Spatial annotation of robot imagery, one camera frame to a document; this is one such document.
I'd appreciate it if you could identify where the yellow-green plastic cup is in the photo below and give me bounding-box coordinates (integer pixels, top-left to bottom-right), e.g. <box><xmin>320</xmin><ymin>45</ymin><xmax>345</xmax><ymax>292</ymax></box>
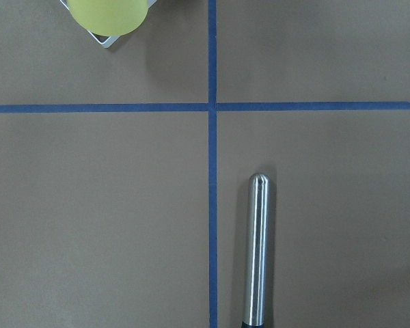
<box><xmin>67</xmin><ymin>0</ymin><xmax>148</xmax><ymax>36</ymax></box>

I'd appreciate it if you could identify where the white wire cup rack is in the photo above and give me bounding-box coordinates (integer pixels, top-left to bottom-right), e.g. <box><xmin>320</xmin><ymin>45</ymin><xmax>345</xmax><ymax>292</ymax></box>
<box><xmin>59</xmin><ymin>0</ymin><xmax>157</xmax><ymax>49</ymax></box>

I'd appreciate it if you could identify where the steel muddler with black tip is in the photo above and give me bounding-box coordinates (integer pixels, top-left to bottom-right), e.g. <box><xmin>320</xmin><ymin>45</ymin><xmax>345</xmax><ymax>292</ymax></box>
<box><xmin>241</xmin><ymin>173</ymin><xmax>270</xmax><ymax>327</ymax></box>

